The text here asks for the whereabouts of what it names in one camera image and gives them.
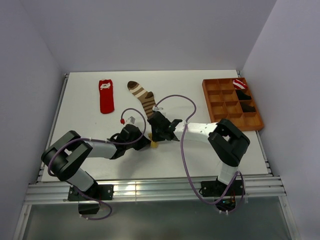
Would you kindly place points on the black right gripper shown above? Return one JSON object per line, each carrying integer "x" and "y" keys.
{"x": 155, "y": 138}

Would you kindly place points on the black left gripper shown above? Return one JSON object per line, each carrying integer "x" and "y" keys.
{"x": 143, "y": 142}

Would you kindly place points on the yellow sock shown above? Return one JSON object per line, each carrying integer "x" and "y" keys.
{"x": 153, "y": 144}

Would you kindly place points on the brown striped sock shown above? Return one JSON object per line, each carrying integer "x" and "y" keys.
{"x": 145, "y": 97}

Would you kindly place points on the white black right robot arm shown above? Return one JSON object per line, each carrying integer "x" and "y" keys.
{"x": 229, "y": 143}

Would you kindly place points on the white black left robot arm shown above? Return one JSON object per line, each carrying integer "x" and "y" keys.
{"x": 65, "y": 157}

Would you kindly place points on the red sock with white pattern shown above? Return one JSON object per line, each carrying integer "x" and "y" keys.
{"x": 106, "y": 96}

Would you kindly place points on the wooden compartment tray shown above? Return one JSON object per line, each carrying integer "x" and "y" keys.
{"x": 222, "y": 103}

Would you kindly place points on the black rolled sock upper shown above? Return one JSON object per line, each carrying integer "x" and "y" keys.
{"x": 242, "y": 96}

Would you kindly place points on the dark brown rolled sock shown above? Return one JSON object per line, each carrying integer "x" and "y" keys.
{"x": 247, "y": 106}

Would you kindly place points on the red white striped rolled sock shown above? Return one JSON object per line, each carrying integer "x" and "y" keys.
{"x": 238, "y": 84}

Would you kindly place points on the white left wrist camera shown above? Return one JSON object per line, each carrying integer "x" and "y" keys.
{"x": 131, "y": 120}

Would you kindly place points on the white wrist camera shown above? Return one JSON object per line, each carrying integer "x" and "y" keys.
{"x": 157, "y": 109}
{"x": 131, "y": 120}

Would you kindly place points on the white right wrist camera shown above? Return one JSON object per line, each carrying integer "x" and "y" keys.
{"x": 157, "y": 109}

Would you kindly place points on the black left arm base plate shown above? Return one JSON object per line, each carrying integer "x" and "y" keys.
{"x": 105, "y": 192}

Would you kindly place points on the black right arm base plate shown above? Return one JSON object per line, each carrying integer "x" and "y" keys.
{"x": 214, "y": 188}

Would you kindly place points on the aluminium frame rail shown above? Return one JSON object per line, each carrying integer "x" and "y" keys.
{"x": 170, "y": 189}

